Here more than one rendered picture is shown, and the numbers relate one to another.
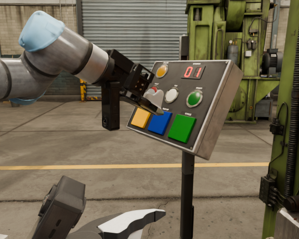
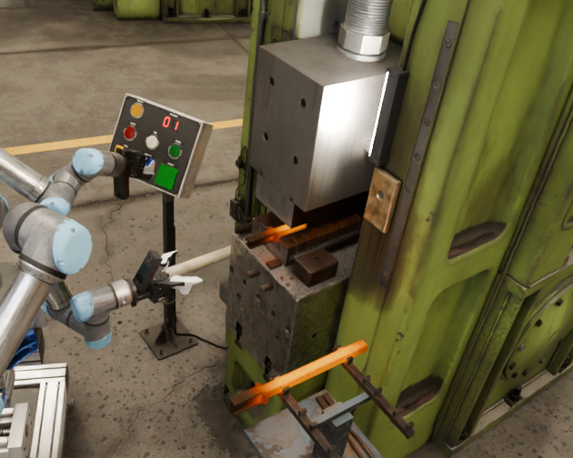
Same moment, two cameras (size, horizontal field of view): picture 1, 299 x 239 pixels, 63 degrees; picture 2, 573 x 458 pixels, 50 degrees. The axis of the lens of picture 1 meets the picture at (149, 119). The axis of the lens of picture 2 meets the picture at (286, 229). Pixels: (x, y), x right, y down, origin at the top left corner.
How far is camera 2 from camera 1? 1.57 m
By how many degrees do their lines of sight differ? 35
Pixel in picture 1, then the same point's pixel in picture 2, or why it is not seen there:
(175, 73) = (153, 118)
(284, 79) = (245, 128)
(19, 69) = (76, 184)
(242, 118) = (229, 12)
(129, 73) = (134, 160)
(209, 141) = (188, 185)
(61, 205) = (157, 259)
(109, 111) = (123, 188)
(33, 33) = (91, 169)
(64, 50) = (105, 170)
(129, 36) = not seen: outside the picture
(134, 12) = not seen: outside the picture
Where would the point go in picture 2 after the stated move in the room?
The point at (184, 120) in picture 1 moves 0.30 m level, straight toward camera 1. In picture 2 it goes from (168, 170) to (180, 221)
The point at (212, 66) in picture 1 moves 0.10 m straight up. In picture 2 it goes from (188, 124) to (188, 97)
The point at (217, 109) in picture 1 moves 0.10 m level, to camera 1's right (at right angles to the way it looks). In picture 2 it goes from (194, 162) to (221, 158)
